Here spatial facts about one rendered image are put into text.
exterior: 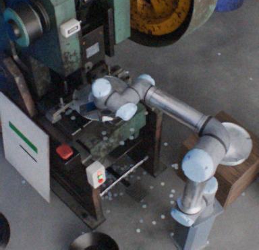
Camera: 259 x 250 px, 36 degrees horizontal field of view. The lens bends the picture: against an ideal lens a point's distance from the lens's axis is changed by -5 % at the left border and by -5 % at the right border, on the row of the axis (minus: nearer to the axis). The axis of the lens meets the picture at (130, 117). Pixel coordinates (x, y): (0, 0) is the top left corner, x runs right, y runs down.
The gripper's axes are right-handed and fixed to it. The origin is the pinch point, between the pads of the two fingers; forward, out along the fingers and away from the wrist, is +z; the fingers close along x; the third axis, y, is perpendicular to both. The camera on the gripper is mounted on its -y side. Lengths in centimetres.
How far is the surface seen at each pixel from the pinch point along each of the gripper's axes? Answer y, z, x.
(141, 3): 21, -15, 55
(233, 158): 72, 41, -11
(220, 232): 67, 67, -51
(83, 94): -9.1, 6.7, 15.5
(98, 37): 0.0, -23.9, 29.7
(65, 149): -16.6, -1.5, -15.5
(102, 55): 1.2, -12.2, 26.8
